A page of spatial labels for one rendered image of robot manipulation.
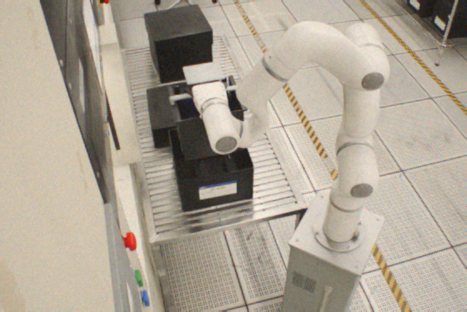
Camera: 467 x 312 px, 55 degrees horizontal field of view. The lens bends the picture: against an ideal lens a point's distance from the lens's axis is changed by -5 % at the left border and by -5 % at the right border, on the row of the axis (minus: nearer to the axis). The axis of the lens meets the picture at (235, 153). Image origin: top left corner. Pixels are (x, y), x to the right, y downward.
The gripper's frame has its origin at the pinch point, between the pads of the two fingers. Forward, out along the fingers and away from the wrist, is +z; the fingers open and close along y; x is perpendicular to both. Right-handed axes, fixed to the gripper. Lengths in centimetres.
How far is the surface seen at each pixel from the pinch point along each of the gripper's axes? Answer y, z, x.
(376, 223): 54, -37, -50
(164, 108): -13, 35, -39
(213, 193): -2.0, -13.8, -41.3
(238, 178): 7.5, -13.8, -35.8
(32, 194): -28, -98, 65
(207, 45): 13, 68, -32
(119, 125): -30.5, 5.7, -18.0
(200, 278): -11, 1, -125
